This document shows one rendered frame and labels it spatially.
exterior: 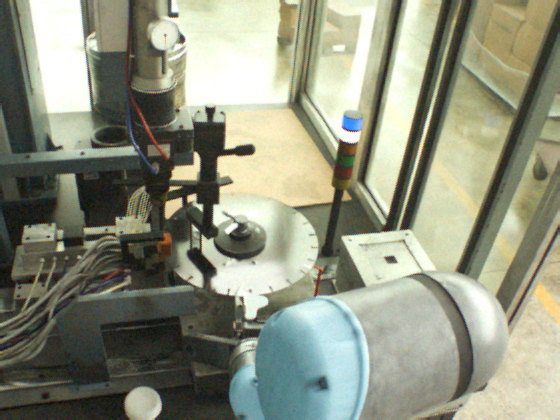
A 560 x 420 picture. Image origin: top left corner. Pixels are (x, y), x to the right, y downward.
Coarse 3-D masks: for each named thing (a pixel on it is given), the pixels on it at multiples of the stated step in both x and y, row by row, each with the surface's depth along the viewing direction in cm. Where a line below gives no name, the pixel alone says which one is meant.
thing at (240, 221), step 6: (228, 216) 112; (234, 216) 111; (240, 216) 111; (246, 216) 111; (252, 216) 113; (234, 222) 110; (240, 222) 109; (246, 222) 110; (228, 228) 108; (234, 228) 110; (240, 228) 110; (246, 228) 111; (252, 228) 109
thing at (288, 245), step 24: (216, 216) 119; (264, 216) 120; (288, 216) 121; (192, 240) 112; (288, 240) 115; (312, 240) 115; (168, 264) 106; (192, 264) 106; (216, 264) 107; (240, 264) 108; (264, 264) 108; (288, 264) 109; (312, 264) 110; (216, 288) 102; (264, 288) 103
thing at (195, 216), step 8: (192, 208) 110; (208, 208) 102; (192, 216) 108; (200, 216) 108; (208, 216) 103; (192, 224) 109; (200, 224) 106; (208, 224) 105; (200, 232) 111; (208, 232) 104; (216, 232) 106
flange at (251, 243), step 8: (224, 224) 115; (256, 224) 116; (232, 232) 111; (248, 232) 112; (264, 232) 115; (216, 240) 111; (224, 240) 111; (232, 240) 111; (240, 240) 111; (248, 240) 112; (256, 240) 112; (264, 240) 113; (224, 248) 109; (232, 248) 110; (240, 248) 110; (248, 248) 110; (256, 248) 110
